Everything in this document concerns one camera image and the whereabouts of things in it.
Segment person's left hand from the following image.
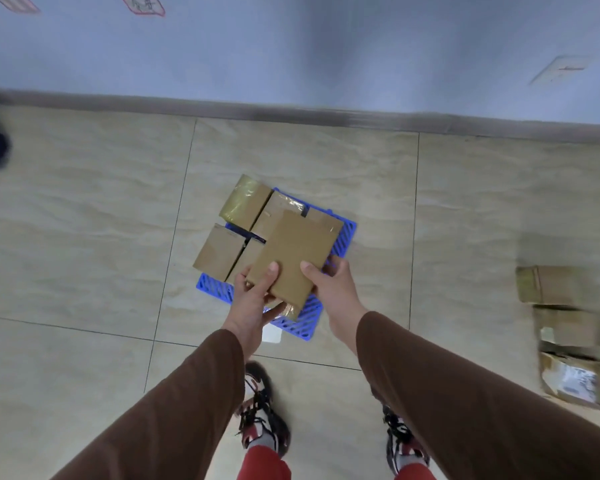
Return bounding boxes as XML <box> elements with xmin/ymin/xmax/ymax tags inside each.
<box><xmin>221</xmin><ymin>262</ymin><xmax>287</xmax><ymax>358</ymax></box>

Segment person's right hand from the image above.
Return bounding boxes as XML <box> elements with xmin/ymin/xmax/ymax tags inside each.
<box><xmin>300</xmin><ymin>256</ymin><xmax>369</xmax><ymax>326</ymax></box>

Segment person's right forearm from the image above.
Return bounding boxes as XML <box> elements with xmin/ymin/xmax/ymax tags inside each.
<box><xmin>330</xmin><ymin>309</ymin><xmax>600</xmax><ymax>480</ymax></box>

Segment person's left forearm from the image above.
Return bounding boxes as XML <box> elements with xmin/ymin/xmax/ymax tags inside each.
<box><xmin>52</xmin><ymin>329</ymin><xmax>246</xmax><ymax>480</ymax></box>

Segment narrow brown cardboard box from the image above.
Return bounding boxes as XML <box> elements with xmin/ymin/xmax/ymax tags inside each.
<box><xmin>225</xmin><ymin>238</ymin><xmax>266</xmax><ymax>286</ymax></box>

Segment blue plastic grid pallet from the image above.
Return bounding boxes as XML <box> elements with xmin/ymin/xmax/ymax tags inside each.
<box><xmin>196</xmin><ymin>187</ymin><xmax>357</xmax><ymax>342</ymax></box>

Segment small brown cardboard box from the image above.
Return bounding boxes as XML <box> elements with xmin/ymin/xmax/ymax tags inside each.
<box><xmin>304</xmin><ymin>207</ymin><xmax>345</xmax><ymax>236</ymax></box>

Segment plain brown cardboard box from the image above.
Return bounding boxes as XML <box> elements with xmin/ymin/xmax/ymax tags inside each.
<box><xmin>193</xmin><ymin>224</ymin><xmax>247</xmax><ymax>283</ymax></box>

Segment cardboard box with black tape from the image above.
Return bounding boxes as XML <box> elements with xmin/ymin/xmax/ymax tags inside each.
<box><xmin>250</xmin><ymin>191</ymin><xmax>311</xmax><ymax>241</ymax></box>

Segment glossy taped cardboard box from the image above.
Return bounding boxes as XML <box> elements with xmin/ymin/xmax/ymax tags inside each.
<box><xmin>219</xmin><ymin>175</ymin><xmax>274</xmax><ymax>232</ymax></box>

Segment person's left sneaker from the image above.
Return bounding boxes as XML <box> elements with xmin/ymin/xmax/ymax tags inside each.
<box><xmin>236</xmin><ymin>361</ymin><xmax>291</xmax><ymax>458</ymax></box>

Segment person's sneaker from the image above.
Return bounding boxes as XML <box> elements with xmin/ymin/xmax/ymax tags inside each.
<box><xmin>236</xmin><ymin>361</ymin><xmax>291</xmax><ymax>458</ymax></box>
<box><xmin>382</xmin><ymin>405</ymin><xmax>431</xmax><ymax>476</ymax></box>

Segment grey baseboard strip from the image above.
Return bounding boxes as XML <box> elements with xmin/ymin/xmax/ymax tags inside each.
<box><xmin>0</xmin><ymin>88</ymin><xmax>600</xmax><ymax>146</ymax></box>

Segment person's left red trouser leg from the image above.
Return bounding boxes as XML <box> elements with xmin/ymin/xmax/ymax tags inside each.
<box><xmin>237</xmin><ymin>446</ymin><xmax>292</xmax><ymax>480</ymax></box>

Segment person's red trouser leg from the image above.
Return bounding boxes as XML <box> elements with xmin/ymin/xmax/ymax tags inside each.
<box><xmin>394</xmin><ymin>463</ymin><xmax>437</xmax><ymax>480</ymax></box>
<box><xmin>237</xmin><ymin>446</ymin><xmax>292</xmax><ymax>480</ymax></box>

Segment person's right sneaker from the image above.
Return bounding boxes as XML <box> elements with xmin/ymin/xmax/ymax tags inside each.
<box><xmin>382</xmin><ymin>405</ymin><xmax>431</xmax><ymax>476</ymax></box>

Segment person's right red trouser leg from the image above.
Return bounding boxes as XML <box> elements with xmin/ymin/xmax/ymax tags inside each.
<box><xmin>394</xmin><ymin>463</ymin><xmax>437</xmax><ymax>480</ymax></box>

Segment olive taped cardboard box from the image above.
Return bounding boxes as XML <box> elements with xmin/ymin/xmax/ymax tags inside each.
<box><xmin>516</xmin><ymin>266</ymin><xmax>583</xmax><ymax>306</ymax></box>

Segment worn brown cardboard box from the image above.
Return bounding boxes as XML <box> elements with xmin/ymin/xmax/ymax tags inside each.
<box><xmin>533</xmin><ymin>306</ymin><xmax>600</xmax><ymax>348</ymax></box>

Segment cardboard box with white label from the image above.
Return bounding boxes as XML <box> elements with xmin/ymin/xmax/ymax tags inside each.
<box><xmin>539</xmin><ymin>351</ymin><xmax>600</xmax><ymax>413</ymax></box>

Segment red outlined wall sticker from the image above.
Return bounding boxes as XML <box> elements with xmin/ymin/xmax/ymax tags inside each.
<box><xmin>120</xmin><ymin>0</ymin><xmax>166</xmax><ymax>17</ymax></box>

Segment white wall socket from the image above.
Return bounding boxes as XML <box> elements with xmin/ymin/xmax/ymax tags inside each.
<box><xmin>529</xmin><ymin>55</ymin><xmax>594</xmax><ymax>87</ymax></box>

